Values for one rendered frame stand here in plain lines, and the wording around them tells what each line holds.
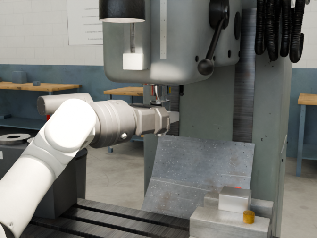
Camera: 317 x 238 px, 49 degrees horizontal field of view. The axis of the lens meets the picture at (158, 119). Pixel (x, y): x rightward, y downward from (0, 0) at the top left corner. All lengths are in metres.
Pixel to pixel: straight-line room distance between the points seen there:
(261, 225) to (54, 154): 0.40
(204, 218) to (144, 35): 0.37
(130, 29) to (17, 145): 0.51
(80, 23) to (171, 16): 5.42
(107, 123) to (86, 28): 5.39
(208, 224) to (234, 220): 0.05
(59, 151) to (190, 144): 0.66
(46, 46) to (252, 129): 5.63
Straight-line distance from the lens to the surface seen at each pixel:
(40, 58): 6.60
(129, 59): 0.65
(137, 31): 0.64
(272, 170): 1.13
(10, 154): 1.00
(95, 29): 5.89
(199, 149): 1.13
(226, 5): 0.77
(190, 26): 0.66
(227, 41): 0.83
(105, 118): 0.63
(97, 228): 0.92
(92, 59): 5.92
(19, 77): 6.51
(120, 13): 0.53
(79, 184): 2.72
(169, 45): 0.66
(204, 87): 1.12
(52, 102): 0.63
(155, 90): 0.74
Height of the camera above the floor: 1.37
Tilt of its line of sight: 10 degrees down
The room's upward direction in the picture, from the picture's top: straight up
